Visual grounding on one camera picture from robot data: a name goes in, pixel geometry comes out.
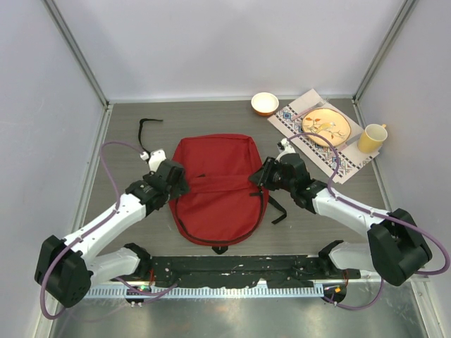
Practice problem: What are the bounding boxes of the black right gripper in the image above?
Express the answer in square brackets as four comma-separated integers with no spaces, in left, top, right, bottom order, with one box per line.
[249,156,296,192]

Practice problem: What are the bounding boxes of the red student backpack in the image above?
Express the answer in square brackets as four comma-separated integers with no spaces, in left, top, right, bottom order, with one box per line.
[169,134,287,254]

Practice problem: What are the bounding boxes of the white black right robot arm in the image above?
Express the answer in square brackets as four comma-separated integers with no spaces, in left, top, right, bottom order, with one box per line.
[249,154,432,286]

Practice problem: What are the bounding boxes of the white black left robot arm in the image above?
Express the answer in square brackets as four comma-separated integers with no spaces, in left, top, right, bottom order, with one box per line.
[35,159,189,308]

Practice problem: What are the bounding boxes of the white orange bowl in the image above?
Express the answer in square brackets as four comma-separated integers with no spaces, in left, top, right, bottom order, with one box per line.
[251,92,279,116]

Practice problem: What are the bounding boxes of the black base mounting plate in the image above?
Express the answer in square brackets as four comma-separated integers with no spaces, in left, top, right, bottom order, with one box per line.
[144,255,361,289]

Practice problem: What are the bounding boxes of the yellow bird plate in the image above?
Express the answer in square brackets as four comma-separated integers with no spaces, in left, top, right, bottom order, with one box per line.
[302,108,352,146]

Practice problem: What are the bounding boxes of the yellow mug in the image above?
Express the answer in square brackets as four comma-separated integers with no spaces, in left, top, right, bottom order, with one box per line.
[357,124,388,154]

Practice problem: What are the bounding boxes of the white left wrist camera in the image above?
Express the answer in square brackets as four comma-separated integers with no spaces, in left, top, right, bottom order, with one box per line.
[140,149,166,172]

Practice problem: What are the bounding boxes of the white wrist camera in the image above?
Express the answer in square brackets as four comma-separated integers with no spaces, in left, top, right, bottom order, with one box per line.
[276,138,296,163]
[140,149,166,172]

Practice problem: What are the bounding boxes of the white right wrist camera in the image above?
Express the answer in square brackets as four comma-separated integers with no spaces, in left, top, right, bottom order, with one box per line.
[276,138,296,163]

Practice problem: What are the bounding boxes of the pink handled knife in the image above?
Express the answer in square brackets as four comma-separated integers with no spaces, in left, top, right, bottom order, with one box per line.
[336,134,360,152]

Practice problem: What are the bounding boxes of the pink handled fork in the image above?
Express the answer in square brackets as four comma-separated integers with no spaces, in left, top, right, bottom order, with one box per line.
[292,99,328,120]

